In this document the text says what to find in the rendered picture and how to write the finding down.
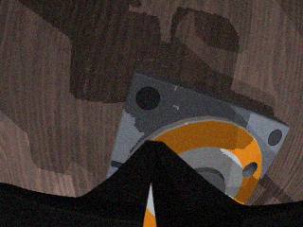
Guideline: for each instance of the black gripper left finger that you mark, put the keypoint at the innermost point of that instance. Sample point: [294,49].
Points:
[120,201]

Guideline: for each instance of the orange round plate with holes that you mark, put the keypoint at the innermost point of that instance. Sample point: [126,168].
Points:
[216,142]

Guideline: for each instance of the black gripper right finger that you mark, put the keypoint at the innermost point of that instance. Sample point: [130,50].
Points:
[182,198]

